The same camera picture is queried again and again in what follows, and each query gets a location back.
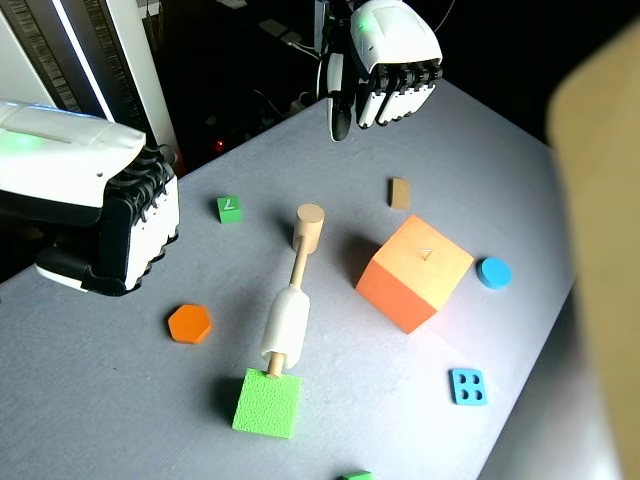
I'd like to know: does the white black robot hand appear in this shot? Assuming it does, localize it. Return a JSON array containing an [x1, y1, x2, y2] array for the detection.
[[0, 99, 180, 297], [327, 0, 444, 143]]

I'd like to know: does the large orange cube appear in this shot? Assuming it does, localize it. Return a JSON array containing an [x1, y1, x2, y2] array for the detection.
[[354, 214, 475, 335]]

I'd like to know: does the wooden mallet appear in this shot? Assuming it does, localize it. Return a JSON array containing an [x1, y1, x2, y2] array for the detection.
[[260, 203, 326, 377]]

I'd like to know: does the small tan wooden block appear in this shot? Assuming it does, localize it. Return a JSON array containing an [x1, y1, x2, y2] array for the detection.
[[387, 177, 412, 210]]

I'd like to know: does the orange hexagon block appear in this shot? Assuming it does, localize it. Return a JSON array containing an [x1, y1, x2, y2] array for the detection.
[[167, 304, 213, 345]]

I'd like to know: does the blue square four-hole block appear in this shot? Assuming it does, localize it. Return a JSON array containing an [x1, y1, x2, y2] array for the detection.
[[448, 368, 489, 407]]

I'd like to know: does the white power strip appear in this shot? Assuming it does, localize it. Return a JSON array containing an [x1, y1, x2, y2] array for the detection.
[[258, 18, 301, 46]]

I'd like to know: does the small green letter cube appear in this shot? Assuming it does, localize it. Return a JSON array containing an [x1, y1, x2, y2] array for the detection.
[[216, 195, 243, 225]]

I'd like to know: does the blue round disc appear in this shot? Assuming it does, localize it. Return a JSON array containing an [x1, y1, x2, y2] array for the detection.
[[475, 256, 513, 290]]

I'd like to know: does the grey table cloth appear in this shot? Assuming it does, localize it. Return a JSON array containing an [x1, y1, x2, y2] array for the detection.
[[0, 74, 591, 480]]

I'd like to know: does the blurred tan panel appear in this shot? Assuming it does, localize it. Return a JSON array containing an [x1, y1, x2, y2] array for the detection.
[[547, 19, 640, 480]]

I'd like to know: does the green textured cube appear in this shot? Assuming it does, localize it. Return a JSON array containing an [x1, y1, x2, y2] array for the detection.
[[231, 368, 304, 440]]

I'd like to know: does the white frame post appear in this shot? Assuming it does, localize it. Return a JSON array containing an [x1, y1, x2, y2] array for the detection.
[[0, 0, 180, 171]]

